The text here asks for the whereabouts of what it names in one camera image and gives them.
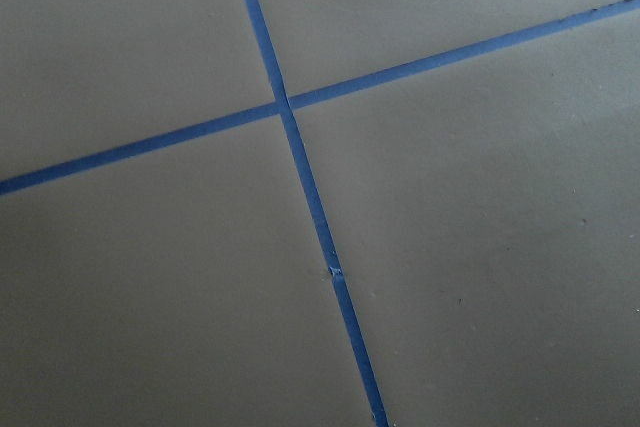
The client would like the crossing blue tape strip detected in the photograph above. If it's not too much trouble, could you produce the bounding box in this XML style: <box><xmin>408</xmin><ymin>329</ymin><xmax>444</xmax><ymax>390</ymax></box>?
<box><xmin>1</xmin><ymin>0</ymin><xmax>639</xmax><ymax>195</ymax></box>

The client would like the long blue tape strip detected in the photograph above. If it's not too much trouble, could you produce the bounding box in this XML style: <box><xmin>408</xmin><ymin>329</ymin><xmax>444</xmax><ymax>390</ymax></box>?
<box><xmin>244</xmin><ymin>0</ymin><xmax>389</xmax><ymax>426</ymax></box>

